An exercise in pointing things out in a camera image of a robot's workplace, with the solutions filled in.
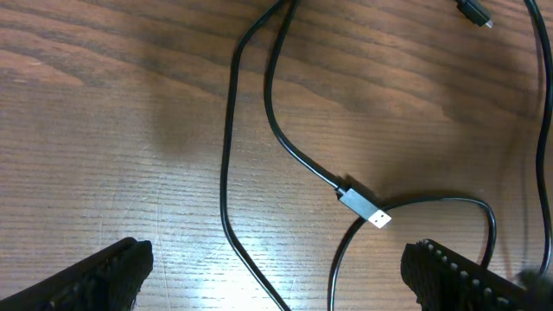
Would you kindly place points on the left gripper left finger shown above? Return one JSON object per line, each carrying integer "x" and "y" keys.
{"x": 110, "y": 279}

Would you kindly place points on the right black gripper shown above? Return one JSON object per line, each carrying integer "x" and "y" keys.
{"x": 538, "y": 289}

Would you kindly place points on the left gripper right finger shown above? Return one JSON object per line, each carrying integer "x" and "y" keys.
{"x": 443, "y": 280}

